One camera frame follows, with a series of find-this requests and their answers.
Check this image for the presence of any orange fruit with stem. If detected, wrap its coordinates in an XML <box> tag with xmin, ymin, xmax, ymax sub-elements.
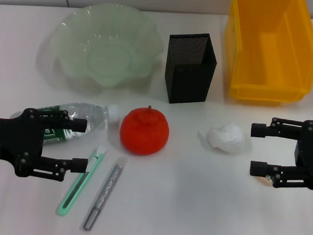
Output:
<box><xmin>118</xmin><ymin>103</ymin><xmax>172</xmax><ymax>158</ymax></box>

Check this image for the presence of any white paper ball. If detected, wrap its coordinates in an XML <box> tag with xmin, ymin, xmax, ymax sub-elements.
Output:
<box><xmin>196</xmin><ymin>120</ymin><xmax>253</xmax><ymax>156</ymax></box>

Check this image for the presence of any translucent green wavy fruit plate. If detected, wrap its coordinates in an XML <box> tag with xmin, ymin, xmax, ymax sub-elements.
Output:
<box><xmin>44</xmin><ymin>0</ymin><xmax>167</xmax><ymax>91</ymax></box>

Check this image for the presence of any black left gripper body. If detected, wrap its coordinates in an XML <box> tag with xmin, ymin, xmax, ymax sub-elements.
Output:
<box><xmin>0</xmin><ymin>106</ymin><xmax>47</xmax><ymax>179</ymax></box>

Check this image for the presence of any black mesh pen holder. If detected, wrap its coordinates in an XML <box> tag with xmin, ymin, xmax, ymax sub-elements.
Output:
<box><xmin>162</xmin><ymin>30</ymin><xmax>220</xmax><ymax>107</ymax></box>

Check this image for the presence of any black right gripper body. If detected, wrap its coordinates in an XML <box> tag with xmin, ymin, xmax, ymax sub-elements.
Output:
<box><xmin>292</xmin><ymin>119</ymin><xmax>313</xmax><ymax>192</ymax></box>

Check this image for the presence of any yellow plastic storage bin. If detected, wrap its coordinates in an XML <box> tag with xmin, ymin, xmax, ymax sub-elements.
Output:
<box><xmin>220</xmin><ymin>0</ymin><xmax>313</xmax><ymax>105</ymax></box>

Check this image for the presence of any mint green utility knife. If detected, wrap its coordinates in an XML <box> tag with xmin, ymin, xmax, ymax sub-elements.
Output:
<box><xmin>55</xmin><ymin>142</ymin><xmax>107</xmax><ymax>219</ymax></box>

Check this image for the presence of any grey silver marker pen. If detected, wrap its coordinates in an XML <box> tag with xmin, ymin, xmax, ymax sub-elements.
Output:
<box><xmin>81</xmin><ymin>154</ymin><xmax>129</xmax><ymax>233</ymax></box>

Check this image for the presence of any clear green-label water bottle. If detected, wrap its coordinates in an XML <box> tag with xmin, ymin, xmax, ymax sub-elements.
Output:
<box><xmin>8</xmin><ymin>97</ymin><xmax>120</xmax><ymax>150</ymax></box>

